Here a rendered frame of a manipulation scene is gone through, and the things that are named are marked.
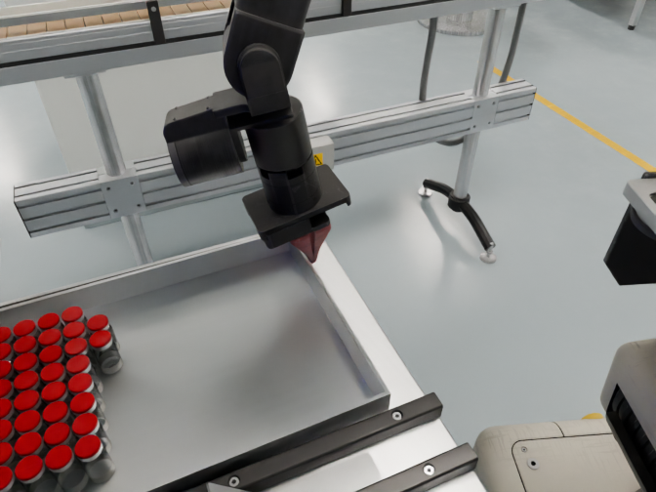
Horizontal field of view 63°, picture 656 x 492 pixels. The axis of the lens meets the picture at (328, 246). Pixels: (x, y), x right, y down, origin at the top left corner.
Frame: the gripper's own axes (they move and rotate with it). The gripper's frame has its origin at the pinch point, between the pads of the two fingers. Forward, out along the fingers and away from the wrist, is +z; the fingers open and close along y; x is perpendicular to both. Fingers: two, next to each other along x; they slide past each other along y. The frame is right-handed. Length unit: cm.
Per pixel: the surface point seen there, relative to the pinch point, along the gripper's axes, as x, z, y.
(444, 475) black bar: 28.0, 2.0, -0.5
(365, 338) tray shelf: 10.9, 4.1, -1.3
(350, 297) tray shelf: 4.8, 4.3, -2.4
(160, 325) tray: 0.4, 0.4, 18.6
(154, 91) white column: -143, 43, 9
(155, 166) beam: -86, 36, 17
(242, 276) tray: -3.3, 2.3, 8.2
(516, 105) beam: -83, 61, -99
